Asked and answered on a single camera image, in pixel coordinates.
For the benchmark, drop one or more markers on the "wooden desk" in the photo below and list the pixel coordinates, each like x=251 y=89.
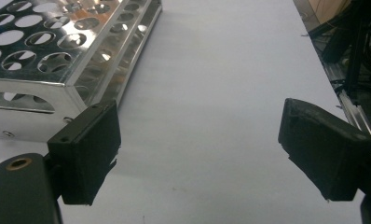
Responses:
x=326 y=9

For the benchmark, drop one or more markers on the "clear plastic container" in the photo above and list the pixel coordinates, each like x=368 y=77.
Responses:
x=28 y=124

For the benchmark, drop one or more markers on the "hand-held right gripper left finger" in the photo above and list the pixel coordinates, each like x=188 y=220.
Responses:
x=84 y=149

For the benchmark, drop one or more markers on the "white work board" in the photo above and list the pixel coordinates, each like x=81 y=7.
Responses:
x=205 y=93

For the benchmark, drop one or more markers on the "black metal stand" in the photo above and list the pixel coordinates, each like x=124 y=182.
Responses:
x=339 y=43

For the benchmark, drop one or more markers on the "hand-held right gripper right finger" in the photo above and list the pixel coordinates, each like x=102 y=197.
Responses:
x=323 y=149

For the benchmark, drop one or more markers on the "aluminium floor rail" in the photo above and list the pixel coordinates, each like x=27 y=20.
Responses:
x=354 y=109

